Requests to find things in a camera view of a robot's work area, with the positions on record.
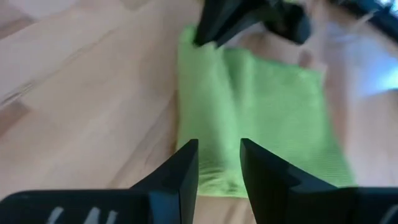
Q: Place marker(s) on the green microfiber towel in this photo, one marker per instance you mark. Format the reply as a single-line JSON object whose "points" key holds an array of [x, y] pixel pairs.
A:
{"points": [[264, 109]]}

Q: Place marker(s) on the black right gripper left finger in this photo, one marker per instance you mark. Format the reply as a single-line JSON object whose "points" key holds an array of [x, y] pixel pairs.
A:
{"points": [[174, 180]]}

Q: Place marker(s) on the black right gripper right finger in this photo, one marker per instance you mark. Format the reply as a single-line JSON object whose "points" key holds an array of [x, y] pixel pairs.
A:
{"points": [[267, 180]]}

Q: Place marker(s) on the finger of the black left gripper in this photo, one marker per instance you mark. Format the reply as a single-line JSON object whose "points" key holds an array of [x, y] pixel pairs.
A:
{"points": [[205, 21], [239, 18]]}

